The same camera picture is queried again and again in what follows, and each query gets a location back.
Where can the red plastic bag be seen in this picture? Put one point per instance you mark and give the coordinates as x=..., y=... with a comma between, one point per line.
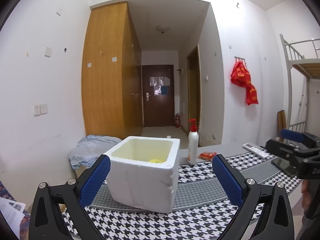
x=240, y=76
x=252, y=95

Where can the ceiling lamp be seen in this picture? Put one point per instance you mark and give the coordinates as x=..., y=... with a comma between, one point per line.
x=163, y=28

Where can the white paper notice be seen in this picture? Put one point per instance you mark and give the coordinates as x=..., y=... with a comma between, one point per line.
x=158, y=81

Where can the blue paper notice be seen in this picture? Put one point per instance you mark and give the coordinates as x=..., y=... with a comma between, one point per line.
x=164, y=91

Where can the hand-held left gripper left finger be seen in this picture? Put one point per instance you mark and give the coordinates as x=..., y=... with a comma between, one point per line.
x=96, y=180

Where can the person's dark clothing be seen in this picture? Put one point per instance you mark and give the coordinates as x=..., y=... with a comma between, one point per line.
x=313, y=217

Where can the red snack packet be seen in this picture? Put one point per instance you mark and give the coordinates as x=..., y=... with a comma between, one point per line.
x=207, y=155

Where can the metal wall hook rack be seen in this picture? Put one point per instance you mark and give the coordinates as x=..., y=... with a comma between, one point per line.
x=240, y=58

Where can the wooden boards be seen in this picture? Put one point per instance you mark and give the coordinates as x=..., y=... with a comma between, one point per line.
x=280, y=123

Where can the white wall junction box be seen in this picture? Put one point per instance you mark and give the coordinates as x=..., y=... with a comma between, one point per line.
x=48, y=52

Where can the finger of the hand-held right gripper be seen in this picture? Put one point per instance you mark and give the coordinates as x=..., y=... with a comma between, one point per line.
x=280, y=147
x=292, y=135

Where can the black smartphone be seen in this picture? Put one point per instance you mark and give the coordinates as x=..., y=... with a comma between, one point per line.
x=282, y=165

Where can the houndstooth tablecloth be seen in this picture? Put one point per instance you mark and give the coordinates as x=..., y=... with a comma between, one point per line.
x=195, y=192

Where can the wooden side door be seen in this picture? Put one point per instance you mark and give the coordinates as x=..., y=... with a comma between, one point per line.
x=193, y=92

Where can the printed paper sheets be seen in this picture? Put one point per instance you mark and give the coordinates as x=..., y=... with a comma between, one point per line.
x=10, y=212

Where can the light blue crumpled cloth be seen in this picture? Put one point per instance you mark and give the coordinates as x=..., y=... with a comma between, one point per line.
x=87, y=150

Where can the white foam box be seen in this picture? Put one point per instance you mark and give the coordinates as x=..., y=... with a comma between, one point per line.
x=142, y=185

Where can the white bed curtain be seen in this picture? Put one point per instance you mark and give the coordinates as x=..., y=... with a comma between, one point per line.
x=302, y=100

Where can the person's right hand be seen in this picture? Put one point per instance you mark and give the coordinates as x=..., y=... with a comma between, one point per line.
x=306, y=192

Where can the white wall plate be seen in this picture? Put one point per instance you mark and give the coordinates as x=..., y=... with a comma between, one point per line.
x=59, y=11

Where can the yellow mesh sponge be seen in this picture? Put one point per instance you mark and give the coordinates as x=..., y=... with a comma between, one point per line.
x=156, y=160

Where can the white wall switch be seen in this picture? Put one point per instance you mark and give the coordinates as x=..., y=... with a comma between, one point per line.
x=43, y=108

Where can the white wall socket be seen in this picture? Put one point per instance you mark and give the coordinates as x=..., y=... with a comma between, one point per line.
x=36, y=110

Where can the red fire extinguisher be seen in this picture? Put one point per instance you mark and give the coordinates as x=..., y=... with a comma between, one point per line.
x=177, y=121

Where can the white remote control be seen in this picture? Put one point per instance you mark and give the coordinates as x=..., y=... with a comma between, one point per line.
x=255, y=148

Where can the wooden wardrobe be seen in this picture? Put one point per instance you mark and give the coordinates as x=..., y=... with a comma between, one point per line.
x=105, y=80

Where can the white lotion bottle red pump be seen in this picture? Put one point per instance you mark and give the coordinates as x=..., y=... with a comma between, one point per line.
x=193, y=145

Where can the metal bunk bed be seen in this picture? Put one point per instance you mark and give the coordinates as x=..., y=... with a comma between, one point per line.
x=287, y=55

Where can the dark brown door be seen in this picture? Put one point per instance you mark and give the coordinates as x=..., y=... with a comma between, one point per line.
x=157, y=112

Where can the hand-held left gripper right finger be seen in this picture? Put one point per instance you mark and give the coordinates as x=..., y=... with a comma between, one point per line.
x=227, y=180

